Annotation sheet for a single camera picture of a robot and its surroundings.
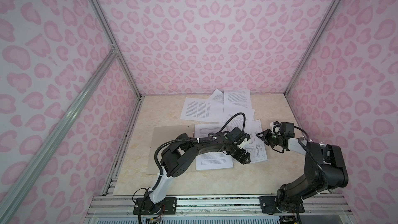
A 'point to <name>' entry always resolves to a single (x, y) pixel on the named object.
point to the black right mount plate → (268, 206)
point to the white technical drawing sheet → (257, 151)
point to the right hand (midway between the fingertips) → (259, 133)
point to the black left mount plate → (168, 206)
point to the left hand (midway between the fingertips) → (244, 157)
